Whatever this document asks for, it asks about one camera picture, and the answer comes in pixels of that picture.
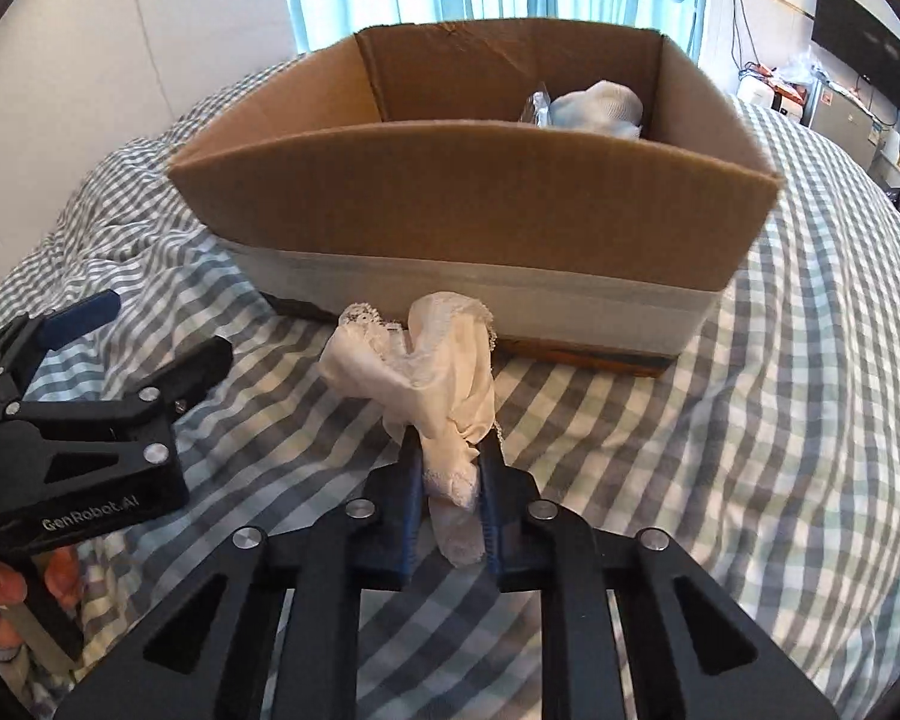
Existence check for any blue floral tissue packet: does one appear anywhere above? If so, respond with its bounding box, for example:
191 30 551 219
517 86 563 127

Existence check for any cream lace cloth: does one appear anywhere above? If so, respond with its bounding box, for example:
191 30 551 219
319 291 505 569

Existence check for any checked grey white blanket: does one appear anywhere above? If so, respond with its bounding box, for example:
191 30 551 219
0 52 900 720

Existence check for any black wall cable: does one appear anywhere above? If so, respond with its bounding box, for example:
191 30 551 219
730 0 755 77

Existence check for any clear plastic bag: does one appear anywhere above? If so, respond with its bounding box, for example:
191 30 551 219
784 45 822 85

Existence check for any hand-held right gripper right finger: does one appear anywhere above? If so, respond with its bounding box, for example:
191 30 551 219
480 431 841 720

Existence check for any white suitcase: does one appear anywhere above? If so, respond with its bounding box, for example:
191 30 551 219
739 77 777 112

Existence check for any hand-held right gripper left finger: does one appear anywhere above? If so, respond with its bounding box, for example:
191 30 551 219
56 427 428 720

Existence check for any black wall television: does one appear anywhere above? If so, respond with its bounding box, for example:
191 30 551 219
810 0 900 112

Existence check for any silver small fridge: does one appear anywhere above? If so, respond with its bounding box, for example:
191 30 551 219
806 82 882 162

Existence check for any white knit cloth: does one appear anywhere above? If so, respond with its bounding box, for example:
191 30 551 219
551 81 646 140

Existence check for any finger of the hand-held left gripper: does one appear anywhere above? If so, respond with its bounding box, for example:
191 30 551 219
0 289 122 430
4 335 235 442

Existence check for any brown cardboard box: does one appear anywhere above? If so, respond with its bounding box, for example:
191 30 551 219
166 17 785 380

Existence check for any orange trimmed suitcase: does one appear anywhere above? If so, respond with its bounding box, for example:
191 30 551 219
771 81 807 125

